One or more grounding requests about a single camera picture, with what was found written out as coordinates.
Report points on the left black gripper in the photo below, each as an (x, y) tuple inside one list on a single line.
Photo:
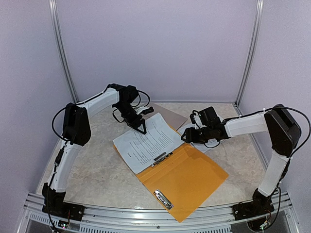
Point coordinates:
[(133, 124)]

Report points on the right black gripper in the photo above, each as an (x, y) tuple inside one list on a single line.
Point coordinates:
[(191, 136)]

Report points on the pink-brown file folder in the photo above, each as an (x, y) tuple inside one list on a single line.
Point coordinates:
[(173, 119)]

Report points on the white printed sheet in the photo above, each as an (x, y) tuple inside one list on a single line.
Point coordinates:
[(140, 151)]

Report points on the orange folder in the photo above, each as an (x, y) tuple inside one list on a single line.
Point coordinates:
[(187, 178)]

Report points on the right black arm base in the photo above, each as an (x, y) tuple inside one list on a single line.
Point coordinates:
[(259, 205)]

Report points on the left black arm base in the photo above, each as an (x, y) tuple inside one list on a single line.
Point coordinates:
[(63, 210)]

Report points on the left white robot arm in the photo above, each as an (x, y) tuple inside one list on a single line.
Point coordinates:
[(76, 133)]

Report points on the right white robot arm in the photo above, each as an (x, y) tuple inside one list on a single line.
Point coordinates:
[(277, 123)]

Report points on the orange folder centre clip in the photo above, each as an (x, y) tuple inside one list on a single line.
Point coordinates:
[(161, 158)]

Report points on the orange folder edge clip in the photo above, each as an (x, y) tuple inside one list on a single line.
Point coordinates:
[(163, 199)]

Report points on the white printed sheet dense text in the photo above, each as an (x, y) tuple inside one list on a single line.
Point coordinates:
[(201, 147)]

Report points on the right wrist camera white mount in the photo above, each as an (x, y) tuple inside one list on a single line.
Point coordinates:
[(195, 119)]

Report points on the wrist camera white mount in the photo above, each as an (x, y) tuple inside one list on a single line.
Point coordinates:
[(144, 110), (195, 119)]

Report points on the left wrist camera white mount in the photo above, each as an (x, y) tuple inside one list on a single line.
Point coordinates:
[(144, 110)]

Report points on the right aluminium frame post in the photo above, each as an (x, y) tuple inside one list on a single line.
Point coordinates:
[(251, 51)]

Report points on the aluminium frame post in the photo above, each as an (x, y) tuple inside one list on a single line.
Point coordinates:
[(251, 51), (61, 50)]

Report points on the left aluminium frame post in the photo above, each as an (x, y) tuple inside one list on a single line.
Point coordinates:
[(61, 50)]

